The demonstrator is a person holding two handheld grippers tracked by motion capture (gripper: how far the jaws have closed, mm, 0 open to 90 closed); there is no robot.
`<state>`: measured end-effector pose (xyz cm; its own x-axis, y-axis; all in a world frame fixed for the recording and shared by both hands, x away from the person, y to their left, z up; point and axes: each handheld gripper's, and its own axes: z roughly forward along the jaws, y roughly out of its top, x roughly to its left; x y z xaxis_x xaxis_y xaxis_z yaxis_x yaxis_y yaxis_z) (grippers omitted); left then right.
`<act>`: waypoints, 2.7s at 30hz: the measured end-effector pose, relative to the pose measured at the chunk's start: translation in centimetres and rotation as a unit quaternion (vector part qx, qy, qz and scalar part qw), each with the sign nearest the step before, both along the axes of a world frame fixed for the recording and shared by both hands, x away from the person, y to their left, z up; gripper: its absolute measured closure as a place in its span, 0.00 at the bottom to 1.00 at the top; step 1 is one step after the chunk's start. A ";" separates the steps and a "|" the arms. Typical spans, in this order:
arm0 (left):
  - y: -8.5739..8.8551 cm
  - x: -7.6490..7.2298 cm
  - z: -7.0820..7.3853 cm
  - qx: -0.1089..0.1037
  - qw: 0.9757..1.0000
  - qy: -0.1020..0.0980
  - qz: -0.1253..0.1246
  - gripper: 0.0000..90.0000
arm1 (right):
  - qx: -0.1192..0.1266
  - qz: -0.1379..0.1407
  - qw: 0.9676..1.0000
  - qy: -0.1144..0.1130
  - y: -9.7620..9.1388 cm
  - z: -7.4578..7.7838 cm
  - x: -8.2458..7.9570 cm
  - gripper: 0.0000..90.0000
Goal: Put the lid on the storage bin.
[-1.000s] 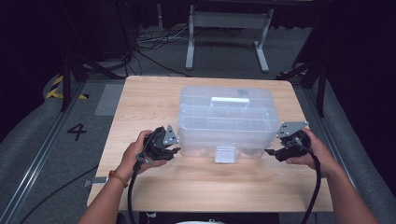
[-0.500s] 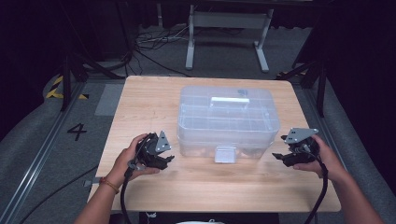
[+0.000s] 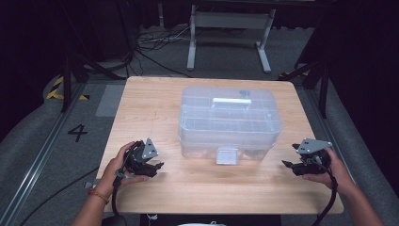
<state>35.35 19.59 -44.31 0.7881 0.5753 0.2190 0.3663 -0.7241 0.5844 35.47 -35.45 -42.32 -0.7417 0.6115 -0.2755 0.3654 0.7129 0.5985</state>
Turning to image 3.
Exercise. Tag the black metal stand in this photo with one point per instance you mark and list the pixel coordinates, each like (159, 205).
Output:
(323, 91)
(66, 88)

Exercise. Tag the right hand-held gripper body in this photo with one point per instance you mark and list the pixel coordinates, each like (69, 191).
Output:
(313, 163)

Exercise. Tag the person's white clothing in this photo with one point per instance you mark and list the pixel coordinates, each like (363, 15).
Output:
(202, 224)

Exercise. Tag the person's left hand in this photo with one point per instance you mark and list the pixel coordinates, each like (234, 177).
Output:
(109, 183)

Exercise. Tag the grey floor plate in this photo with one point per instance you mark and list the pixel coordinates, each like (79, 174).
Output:
(109, 100)

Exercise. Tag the grey metal table stand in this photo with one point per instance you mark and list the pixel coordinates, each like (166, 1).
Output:
(230, 20)

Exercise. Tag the yellow black floor tape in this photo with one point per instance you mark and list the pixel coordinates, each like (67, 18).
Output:
(55, 92)

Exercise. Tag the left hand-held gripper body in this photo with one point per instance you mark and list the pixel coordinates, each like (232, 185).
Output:
(139, 160)

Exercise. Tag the clear plastic storage box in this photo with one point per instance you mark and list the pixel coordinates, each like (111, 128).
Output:
(229, 125)

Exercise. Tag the grey tape strip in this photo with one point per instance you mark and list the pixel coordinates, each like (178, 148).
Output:
(89, 184)

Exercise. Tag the metal floor rail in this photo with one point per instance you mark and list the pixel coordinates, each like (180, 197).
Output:
(342, 150)
(37, 161)

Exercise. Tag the person's right hand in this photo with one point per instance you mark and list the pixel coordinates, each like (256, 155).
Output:
(340, 180)

